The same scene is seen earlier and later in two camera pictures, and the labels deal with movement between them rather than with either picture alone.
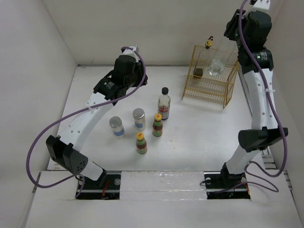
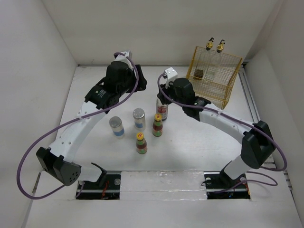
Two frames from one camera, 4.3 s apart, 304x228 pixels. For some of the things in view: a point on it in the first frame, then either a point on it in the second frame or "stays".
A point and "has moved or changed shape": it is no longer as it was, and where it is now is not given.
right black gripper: x=232 y=25 to x=164 y=99
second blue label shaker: x=115 y=122 stays
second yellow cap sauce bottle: x=141 y=144 stays
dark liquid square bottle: x=198 y=71 stays
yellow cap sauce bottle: x=157 y=125 stays
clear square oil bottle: x=225 y=55 has moved or changed shape
